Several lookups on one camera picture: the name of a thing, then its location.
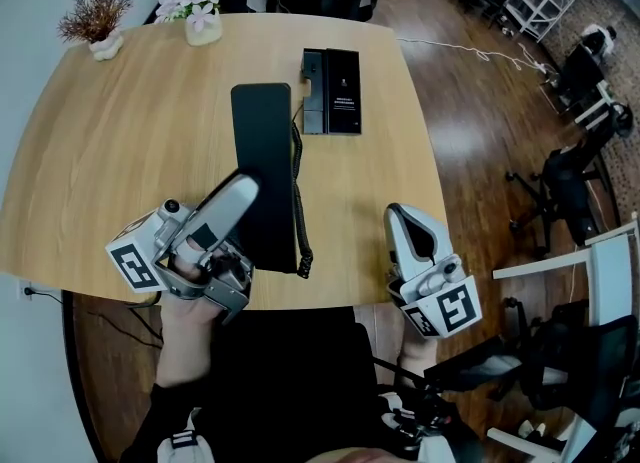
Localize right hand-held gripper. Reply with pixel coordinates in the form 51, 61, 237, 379
383, 202, 485, 340

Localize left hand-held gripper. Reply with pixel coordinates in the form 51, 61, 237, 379
103, 172, 262, 327

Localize black telephone handset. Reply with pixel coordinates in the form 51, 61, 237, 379
229, 82, 301, 275

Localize person's right forearm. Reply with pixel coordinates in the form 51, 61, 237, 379
397, 323, 442, 378

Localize person's left forearm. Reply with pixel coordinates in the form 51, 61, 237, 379
154, 280, 227, 388

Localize black telephone base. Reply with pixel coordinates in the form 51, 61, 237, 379
300, 47, 363, 138

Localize person's left hand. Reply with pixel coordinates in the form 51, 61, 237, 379
167, 238, 214, 283

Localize person's black clothing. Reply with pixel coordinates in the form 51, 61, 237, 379
119, 308, 486, 463

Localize white desk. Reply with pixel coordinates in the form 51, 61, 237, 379
492, 219, 640, 328

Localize pink flowers in pale vase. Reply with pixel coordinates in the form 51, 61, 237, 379
153, 0, 237, 48

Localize black mesh office chair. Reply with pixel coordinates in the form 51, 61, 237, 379
423, 299, 640, 433

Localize brown dried plant white vase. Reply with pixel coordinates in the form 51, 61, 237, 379
55, 0, 138, 63

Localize black coiled phone cord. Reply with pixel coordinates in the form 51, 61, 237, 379
289, 103, 315, 280

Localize black power cable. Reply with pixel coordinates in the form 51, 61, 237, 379
24, 286, 165, 350

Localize white harness strap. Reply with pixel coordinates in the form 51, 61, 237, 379
156, 407, 217, 463
378, 390, 457, 463

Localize white floor cable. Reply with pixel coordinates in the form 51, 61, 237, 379
396, 36, 557, 76

